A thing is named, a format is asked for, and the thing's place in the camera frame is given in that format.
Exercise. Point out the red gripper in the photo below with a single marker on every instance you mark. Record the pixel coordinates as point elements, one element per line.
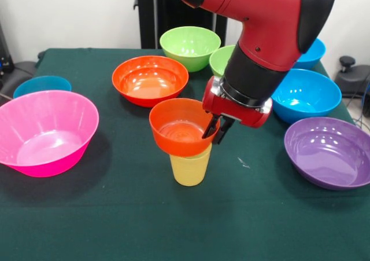
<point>231,110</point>

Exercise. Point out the small orange bowl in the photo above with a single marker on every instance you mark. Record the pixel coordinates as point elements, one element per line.
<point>179,145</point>

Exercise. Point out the yellow plastic cup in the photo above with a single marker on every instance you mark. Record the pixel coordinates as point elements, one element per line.
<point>188,171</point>

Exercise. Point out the green bowl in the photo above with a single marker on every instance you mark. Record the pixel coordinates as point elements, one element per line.
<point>188,47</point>
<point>219,60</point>

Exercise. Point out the large orange-red bowl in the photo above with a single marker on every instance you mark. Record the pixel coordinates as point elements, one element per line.
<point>150,81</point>

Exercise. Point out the dark green tablecloth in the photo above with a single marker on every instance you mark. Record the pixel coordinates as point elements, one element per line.
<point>185,214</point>

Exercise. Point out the large blue bowl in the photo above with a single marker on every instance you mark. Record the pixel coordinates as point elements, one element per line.
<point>313,55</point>
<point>309,96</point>

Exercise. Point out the purple bowl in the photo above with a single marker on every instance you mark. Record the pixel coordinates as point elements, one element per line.
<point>326,154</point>

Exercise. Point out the black stand with knob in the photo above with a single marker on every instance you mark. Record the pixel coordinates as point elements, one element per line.
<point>355,75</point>

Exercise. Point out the large pink bowl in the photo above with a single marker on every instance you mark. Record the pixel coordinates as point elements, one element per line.
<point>43,133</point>

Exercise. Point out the small blue bowl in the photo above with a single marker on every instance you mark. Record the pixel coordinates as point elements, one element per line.
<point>40,84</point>

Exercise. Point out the black equipment box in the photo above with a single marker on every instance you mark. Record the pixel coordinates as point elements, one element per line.
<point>4,61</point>

